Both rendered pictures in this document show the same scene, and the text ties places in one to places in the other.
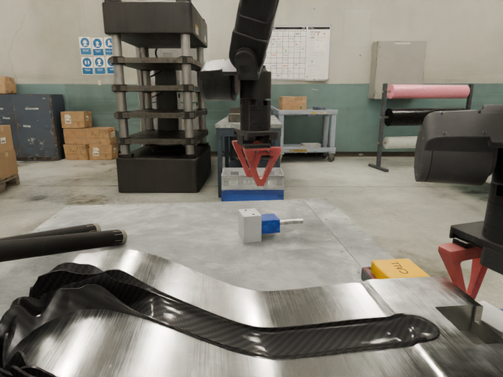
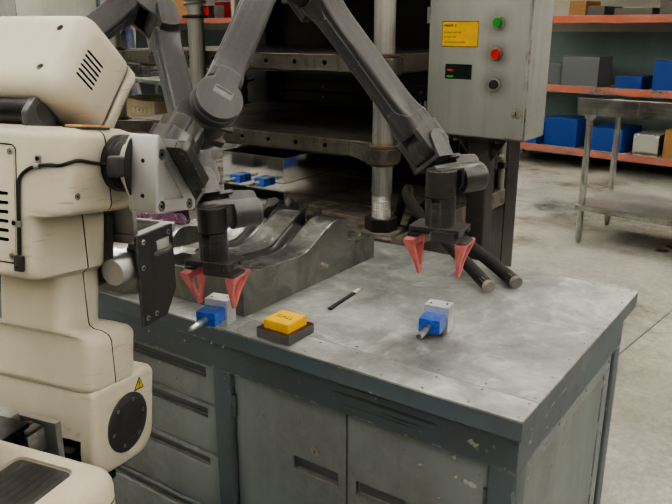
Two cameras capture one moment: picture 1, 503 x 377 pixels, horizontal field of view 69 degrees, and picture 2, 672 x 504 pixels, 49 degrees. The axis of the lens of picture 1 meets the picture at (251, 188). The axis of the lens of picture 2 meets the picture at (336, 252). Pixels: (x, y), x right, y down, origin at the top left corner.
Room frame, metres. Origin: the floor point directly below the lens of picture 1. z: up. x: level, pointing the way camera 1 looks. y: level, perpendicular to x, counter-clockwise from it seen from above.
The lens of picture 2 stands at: (1.42, -1.14, 1.38)
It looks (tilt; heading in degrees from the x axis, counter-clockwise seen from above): 17 degrees down; 131
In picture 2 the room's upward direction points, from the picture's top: straight up
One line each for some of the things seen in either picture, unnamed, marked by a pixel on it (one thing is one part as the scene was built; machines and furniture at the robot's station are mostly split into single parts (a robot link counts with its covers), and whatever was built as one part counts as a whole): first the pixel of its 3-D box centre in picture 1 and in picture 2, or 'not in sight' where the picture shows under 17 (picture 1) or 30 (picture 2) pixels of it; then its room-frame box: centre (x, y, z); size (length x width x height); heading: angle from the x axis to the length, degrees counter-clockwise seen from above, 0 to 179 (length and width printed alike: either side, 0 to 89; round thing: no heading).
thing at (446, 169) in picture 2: (252, 85); (443, 182); (0.69, 0.00, 1.10); 0.07 x 0.06 x 0.07; 77
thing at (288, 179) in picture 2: not in sight; (298, 168); (-0.42, 0.77, 0.87); 0.50 x 0.27 x 0.17; 96
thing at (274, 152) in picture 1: (258, 159); (426, 249); (0.67, -0.01, 0.96); 0.07 x 0.07 x 0.09; 14
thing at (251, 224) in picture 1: (272, 223); (430, 324); (0.71, -0.04, 0.83); 0.13 x 0.05 x 0.05; 105
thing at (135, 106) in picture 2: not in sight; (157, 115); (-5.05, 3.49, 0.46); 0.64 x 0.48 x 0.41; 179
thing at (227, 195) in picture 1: (252, 195); not in sight; (3.57, -0.01, 0.11); 0.61 x 0.41 x 0.22; 89
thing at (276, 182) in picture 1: (252, 178); not in sight; (3.57, -0.01, 0.28); 0.61 x 0.41 x 0.15; 89
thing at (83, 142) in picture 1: (90, 135); not in sight; (6.50, 2.84, 0.42); 0.86 x 0.33 x 0.83; 89
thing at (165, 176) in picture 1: (168, 100); not in sight; (4.85, 1.06, 1.03); 1.54 x 0.94 x 2.06; 179
